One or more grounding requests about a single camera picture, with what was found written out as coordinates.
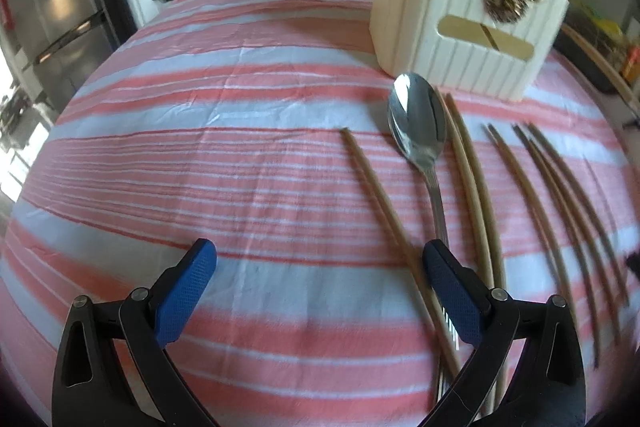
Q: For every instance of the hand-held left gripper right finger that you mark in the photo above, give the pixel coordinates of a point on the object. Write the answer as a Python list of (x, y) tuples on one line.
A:
[(450, 292)]

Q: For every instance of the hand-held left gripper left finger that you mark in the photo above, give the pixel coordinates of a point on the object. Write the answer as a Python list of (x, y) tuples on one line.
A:
[(187, 287)]

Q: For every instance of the wooden chopstick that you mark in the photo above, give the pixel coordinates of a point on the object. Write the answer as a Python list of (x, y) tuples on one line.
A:
[(471, 197), (587, 237), (536, 207), (570, 232), (600, 217), (380, 197), (486, 197)]

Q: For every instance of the steel spoon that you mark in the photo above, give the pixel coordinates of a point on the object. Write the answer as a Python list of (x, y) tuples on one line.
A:
[(417, 117)]

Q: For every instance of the cream ribbed utensil box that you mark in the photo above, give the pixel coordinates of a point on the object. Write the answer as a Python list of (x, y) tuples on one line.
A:
[(415, 7)]

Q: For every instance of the pink white striped tablecloth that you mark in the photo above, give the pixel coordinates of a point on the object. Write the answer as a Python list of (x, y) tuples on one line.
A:
[(225, 157)]

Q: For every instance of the long wooden board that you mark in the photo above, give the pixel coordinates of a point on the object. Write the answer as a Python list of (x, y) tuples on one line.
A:
[(607, 74)]

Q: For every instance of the orange sauce bottle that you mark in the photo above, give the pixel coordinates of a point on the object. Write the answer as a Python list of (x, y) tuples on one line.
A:
[(631, 66)]

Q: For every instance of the yellow bag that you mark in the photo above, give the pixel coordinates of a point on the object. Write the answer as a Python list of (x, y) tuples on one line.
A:
[(605, 24)]

